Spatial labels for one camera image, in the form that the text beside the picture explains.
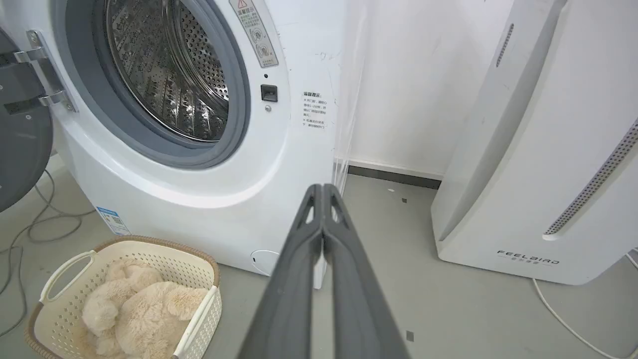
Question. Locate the white front-load washing machine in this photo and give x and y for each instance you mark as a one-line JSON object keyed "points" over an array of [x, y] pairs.
{"points": [[209, 164]]}

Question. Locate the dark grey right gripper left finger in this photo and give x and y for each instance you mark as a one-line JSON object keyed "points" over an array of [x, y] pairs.
{"points": [[286, 294]]}

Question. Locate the white Feelbird air purifier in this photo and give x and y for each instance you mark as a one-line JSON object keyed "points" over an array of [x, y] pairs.
{"points": [[543, 149]]}

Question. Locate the beige fluffy plush toy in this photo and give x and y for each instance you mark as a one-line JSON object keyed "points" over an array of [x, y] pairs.
{"points": [[139, 309]]}

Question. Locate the cream perforated laundry basket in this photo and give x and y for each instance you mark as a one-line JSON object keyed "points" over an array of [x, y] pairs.
{"points": [[199, 319]]}

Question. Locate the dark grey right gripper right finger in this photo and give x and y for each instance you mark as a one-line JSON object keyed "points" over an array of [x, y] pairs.
{"points": [[359, 299]]}

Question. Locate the dark washing machine door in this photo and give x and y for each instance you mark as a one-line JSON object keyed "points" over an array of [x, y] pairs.
{"points": [[20, 124]]}

